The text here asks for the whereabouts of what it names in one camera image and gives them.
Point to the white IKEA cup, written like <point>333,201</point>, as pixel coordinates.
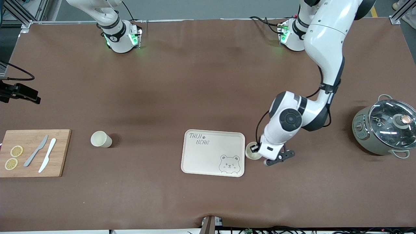
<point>255,156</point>
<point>101,139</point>

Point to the glass pot lid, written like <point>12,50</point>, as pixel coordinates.
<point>386,120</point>

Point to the brown table cover sheet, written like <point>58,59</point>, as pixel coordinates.
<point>208,81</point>

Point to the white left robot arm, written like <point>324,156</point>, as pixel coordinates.
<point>325,32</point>

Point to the cream bear print tray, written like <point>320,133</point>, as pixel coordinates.
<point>208,156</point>

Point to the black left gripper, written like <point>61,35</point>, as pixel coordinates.
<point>254,149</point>

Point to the white plastic knife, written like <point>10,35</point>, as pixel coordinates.
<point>48,154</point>

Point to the grey plastic knife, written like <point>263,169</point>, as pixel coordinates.
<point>35,152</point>

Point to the beige shoe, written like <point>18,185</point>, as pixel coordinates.
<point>397,4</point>

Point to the wooden cutting board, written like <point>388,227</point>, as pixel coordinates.
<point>61,152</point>

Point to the grey-green electric cooking pot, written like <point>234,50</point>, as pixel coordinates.
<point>360,130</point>

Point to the aluminium frame profile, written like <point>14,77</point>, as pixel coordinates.
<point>19,14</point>

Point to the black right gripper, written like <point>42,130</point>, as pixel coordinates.
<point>13,90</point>

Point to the yellow lemon slice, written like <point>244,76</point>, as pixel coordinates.
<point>11,163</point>
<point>16,151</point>

